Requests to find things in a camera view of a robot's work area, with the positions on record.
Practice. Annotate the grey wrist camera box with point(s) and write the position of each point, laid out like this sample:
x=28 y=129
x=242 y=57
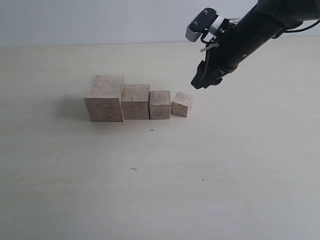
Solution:
x=200 y=24

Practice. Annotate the third largest wooden cube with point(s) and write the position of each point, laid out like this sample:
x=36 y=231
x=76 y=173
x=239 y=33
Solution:
x=159 y=105

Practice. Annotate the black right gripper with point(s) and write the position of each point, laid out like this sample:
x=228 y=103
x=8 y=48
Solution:
x=237 y=44

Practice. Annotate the smallest wooden cube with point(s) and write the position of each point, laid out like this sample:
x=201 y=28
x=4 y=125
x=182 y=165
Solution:
x=181 y=104

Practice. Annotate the second largest wooden cube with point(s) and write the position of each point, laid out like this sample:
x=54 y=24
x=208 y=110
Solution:
x=135 y=101

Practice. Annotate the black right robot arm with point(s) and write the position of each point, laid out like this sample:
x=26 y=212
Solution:
x=287 y=15

